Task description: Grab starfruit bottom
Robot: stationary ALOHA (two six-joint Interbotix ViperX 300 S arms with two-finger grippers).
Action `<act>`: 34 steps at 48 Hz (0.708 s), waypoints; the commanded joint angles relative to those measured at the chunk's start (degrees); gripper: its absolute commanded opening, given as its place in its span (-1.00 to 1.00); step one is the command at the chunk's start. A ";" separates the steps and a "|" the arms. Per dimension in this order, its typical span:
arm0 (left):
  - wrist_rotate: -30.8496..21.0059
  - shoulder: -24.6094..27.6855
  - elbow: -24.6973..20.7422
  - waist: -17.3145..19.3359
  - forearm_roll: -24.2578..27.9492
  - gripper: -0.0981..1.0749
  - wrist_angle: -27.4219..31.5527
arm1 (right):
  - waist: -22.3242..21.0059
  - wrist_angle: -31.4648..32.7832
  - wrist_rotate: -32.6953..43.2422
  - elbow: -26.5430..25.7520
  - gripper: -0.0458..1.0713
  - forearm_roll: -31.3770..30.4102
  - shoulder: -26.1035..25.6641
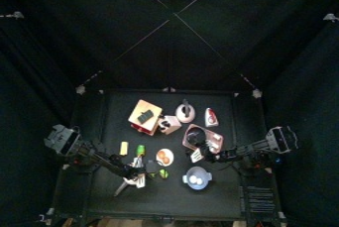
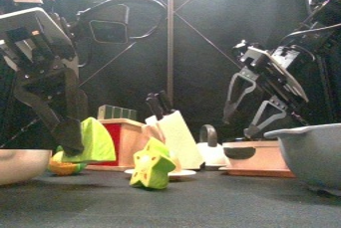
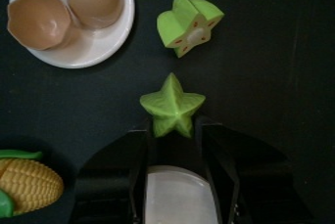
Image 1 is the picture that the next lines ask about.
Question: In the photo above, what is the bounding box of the green toy vegetable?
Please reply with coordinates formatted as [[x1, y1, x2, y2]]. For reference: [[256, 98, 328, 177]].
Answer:
[[134, 144, 146, 158]]

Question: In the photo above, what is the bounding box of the black toy pot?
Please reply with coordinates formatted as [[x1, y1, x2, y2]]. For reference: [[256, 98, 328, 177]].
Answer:
[[185, 127, 206, 146]]

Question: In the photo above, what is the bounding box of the yellow toy butter block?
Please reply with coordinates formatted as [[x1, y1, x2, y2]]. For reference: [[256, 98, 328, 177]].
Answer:
[[118, 141, 129, 157]]

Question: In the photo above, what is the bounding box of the white plate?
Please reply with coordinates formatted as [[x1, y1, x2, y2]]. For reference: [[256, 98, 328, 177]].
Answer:
[[154, 148, 176, 168]]

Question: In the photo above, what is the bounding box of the pink toy tray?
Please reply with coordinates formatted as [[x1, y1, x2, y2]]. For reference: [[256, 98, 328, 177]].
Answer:
[[181, 123, 225, 156]]

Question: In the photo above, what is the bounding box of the white cup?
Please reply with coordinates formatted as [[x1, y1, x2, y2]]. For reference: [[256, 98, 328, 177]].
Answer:
[[204, 107, 221, 129]]

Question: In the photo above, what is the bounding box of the wooden toy box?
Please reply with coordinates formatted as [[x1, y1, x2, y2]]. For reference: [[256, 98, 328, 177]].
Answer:
[[126, 99, 164, 137]]

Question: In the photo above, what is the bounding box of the blue bowl with handles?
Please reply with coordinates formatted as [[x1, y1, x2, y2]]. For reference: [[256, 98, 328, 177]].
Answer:
[[181, 166, 214, 191]]

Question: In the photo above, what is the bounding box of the thin white cord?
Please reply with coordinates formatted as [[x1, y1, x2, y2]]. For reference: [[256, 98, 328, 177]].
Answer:
[[81, 0, 235, 87], [122, 0, 257, 90]]

